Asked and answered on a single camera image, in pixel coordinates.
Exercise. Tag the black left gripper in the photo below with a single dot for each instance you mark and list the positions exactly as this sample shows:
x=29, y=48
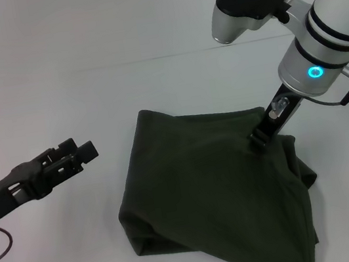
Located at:
x=11, y=188

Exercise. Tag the dark green FREE t-shirt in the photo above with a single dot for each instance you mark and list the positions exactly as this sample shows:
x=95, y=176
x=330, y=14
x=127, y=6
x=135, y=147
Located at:
x=202, y=183

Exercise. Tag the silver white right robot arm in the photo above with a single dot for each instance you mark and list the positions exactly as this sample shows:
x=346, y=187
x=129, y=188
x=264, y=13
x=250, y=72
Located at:
x=328, y=30

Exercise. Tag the silver right wrist angled plug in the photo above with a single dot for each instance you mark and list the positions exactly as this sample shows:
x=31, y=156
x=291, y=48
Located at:
x=279, y=108

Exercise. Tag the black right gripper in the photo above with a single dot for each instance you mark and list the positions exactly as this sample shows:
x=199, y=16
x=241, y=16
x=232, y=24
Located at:
x=279, y=121

